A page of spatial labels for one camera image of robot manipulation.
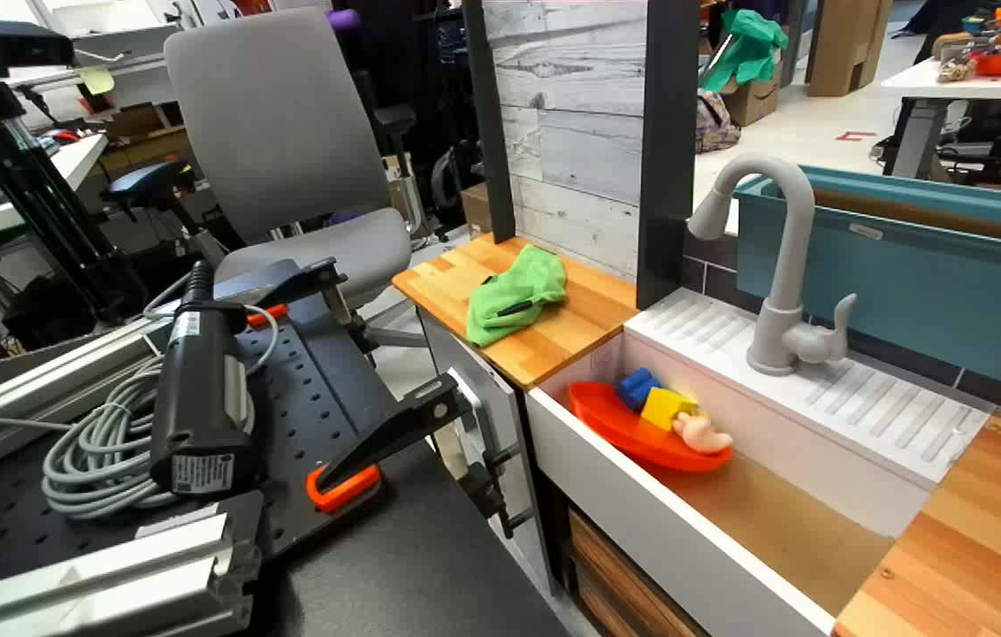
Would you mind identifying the black camera on mount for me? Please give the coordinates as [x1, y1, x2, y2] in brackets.
[146, 261, 258, 500]

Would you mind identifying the aluminium extrusion bar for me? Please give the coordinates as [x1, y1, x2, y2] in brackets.
[0, 507, 260, 637]
[0, 308, 192, 449]

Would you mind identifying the red bowl with toys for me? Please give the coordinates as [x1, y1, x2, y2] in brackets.
[564, 379, 737, 483]

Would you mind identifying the grey office chair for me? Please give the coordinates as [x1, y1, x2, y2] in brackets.
[101, 9, 425, 347]

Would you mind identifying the wooden cabinet under sink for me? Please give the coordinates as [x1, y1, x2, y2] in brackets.
[561, 507, 707, 637]

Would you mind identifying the green towel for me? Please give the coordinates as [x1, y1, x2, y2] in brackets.
[464, 242, 570, 352]

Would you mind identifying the grey cabinet drawer front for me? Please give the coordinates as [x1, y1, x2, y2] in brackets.
[422, 317, 541, 543]

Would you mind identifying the grey coiled cable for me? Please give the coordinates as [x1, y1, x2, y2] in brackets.
[40, 306, 284, 523]

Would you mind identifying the white table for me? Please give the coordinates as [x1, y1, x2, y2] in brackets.
[879, 52, 1001, 186]

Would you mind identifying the white sink basin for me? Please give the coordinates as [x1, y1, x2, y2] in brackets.
[523, 286, 990, 637]

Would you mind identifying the white desk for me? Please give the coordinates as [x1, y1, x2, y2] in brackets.
[0, 128, 114, 258]

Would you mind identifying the black frame post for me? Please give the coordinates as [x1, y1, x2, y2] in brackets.
[459, 0, 519, 245]
[633, 0, 704, 313]

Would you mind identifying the pink toy figure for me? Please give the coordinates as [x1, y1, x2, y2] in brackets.
[671, 408, 737, 457]

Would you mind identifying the black clamp orange handle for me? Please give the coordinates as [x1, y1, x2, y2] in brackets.
[183, 258, 351, 337]
[304, 371, 490, 518]

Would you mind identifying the grey faucet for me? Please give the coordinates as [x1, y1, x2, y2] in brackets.
[684, 152, 862, 379]

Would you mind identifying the black perforated breadboard plate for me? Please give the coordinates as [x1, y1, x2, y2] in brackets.
[0, 293, 406, 594]

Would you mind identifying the grey wood plank panel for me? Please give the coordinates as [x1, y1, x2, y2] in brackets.
[479, 0, 650, 281]

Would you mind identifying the green cloth bag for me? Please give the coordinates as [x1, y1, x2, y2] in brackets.
[696, 9, 791, 98]

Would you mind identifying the grey bag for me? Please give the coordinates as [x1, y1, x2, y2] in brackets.
[692, 94, 747, 157]

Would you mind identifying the cardboard box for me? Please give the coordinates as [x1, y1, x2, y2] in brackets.
[807, 0, 893, 98]

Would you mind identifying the yellow toy block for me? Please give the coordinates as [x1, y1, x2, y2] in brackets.
[637, 387, 701, 435]

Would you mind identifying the blue toy block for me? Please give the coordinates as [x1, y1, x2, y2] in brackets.
[614, 365, 666, 416]

